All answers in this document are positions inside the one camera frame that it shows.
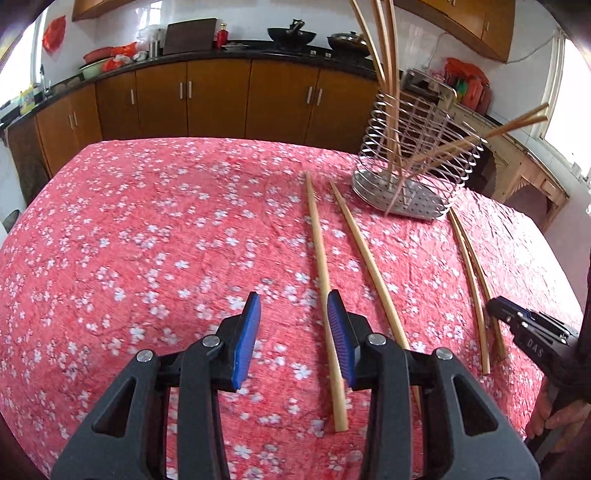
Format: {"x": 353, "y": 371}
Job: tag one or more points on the small sliding window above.
{"x": 23, "y": 60}

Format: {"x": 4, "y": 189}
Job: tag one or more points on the wok with glass lid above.
{"x": 346, "y": 42}

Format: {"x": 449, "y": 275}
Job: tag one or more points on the person's right hand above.
{"x": 542, "y": 410}

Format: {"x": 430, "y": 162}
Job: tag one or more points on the small red bottle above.
{"x": 223, "y": 37}

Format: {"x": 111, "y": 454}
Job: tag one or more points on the green basin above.
{"x": 90, "y": 70}

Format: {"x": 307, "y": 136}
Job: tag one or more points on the red floral tablecloth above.
{"x": 138, "y": 230}

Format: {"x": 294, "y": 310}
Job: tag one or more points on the black kitchen countertop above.
{"x": 194, "y": 53}

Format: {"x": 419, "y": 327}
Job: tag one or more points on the yellow detergent bottle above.
{"x": 27, "y": 99}

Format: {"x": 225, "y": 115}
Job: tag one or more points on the steel cup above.
{"x": 154, "y": 48}

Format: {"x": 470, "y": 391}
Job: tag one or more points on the brown wall cabinets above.
{"x": 461, "y": 23}

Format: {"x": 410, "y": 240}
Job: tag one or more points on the orange plastic bag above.
{"x": 122, "y": 50}

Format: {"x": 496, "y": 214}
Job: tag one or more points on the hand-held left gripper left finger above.
{"x": 247, "y": 341}

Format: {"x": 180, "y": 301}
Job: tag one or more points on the hanging red plastic bag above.
{"x": 54, "y": 32}

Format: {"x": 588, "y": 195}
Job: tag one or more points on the large bright window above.
{"x": 572, "y": 115}

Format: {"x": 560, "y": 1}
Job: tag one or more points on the wooden chopstick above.
{"x": 364, "y": 258}
{"x": 485, "y": 286}
{"x": 394, "y": 46}
{"x": 468, "y": 281}
{"x": 521, "y": 117}
{"x": 381, "y": 41}
{"x": 367, "y": 41}
{"x": 316, "y": 240}
{"x": 517, "y": 128}

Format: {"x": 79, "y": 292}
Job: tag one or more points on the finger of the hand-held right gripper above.
{"x": 501, "y": 309}

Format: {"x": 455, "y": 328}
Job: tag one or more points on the cream wooden side table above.
{"x": 531, "y": 170}

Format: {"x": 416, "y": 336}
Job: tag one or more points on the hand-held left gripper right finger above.
{"x": 341, "y": 341}

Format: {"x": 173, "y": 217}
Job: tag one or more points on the metal faucet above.
{"x": 44, "y": 83}

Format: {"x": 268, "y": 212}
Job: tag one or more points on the white plastic bag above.
{"x": 147, "y": 34}

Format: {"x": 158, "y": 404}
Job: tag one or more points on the crumpled red plastic bag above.
{"x": 466, "y": 68}

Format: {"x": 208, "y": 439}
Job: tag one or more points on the brown base cabinets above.
{"x": 207, "y": 106}

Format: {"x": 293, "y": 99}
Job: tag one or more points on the small white plate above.
{"x": 235, "y": 45}

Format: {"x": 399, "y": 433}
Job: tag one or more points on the dark cutting board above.
{"x": 189, "y": 37}

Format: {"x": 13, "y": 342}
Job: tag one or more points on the red basin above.
{"x": 97, "y": 54}

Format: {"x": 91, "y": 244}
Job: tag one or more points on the black gas stove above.
{"x": 318, "y": 53}

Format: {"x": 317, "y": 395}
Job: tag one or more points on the black wok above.
{"x": 291, "y": 37}

